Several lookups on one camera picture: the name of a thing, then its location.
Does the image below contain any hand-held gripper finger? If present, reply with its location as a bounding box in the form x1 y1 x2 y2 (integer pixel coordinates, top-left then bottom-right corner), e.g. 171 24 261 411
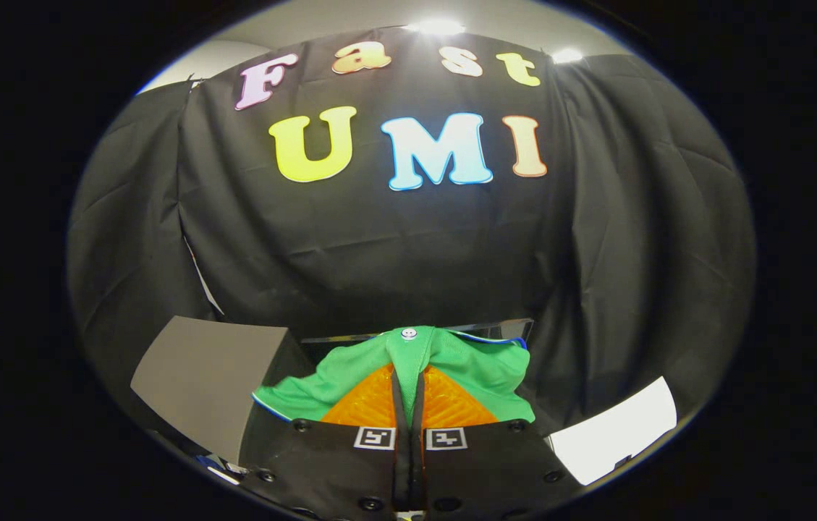
238 362 412 521
412 364 583 521

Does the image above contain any grey cabinet with dark top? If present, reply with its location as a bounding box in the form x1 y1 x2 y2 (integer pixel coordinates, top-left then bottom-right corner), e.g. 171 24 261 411
131 315 315 471

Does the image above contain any green polo shirt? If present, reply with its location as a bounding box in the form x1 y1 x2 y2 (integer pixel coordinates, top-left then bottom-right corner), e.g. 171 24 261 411
253 326 536 424

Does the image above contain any black backdrop cloth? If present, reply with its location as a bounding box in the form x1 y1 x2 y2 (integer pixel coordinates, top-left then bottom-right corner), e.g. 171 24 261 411
64 25 756 442

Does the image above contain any white flat sheet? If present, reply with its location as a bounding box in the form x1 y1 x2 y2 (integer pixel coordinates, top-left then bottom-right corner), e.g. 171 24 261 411
548 376 678 486

